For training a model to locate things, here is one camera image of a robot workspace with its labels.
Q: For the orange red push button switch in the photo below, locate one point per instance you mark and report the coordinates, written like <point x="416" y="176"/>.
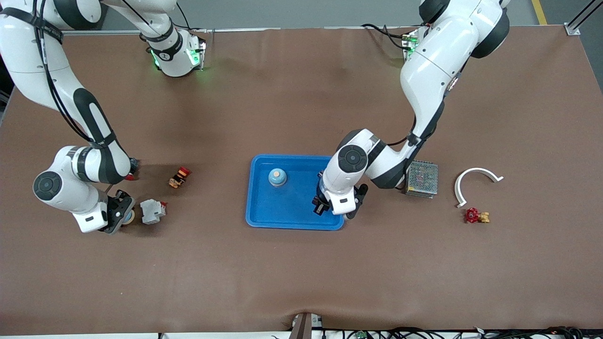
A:
<point x="179" y="177"/>

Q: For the aluminium corner bracket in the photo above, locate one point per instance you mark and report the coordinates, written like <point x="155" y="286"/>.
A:
<point x="572" y="29"/>

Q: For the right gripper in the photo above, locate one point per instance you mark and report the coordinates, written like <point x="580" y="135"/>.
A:
<point x="122" y="195"/>

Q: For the white circuit breaker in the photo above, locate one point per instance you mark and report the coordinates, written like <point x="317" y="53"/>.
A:
<point x="153" y="212"/>

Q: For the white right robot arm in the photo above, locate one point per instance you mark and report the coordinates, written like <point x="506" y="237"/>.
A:
<point x="28" y="61"/>

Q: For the blue desk bell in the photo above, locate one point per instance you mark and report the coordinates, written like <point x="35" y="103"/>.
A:
<point x="129" y="217"/>
<point x="277" y="177"/>

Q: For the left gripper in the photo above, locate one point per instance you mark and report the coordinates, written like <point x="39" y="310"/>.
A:
<point x="321" y="204"/>

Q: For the blue plastic tray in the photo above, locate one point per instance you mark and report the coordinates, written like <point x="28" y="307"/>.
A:
<point x="292" y="207"/>

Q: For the white curved pipe clamp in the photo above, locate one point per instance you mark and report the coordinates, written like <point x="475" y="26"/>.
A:
<point x="464" y="176"/>

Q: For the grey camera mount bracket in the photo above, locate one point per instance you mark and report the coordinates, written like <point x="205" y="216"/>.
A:
<point x="304" y="325"/>

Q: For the red blue emergency stop button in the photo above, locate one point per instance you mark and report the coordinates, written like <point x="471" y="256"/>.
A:
<point x="135" y="165"/>

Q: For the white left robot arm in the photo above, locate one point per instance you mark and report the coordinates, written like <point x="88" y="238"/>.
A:
<point x="433" y="66"/>

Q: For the metal mesh power supply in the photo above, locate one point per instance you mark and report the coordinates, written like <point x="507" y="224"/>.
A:
<point x="424" y="179"/>

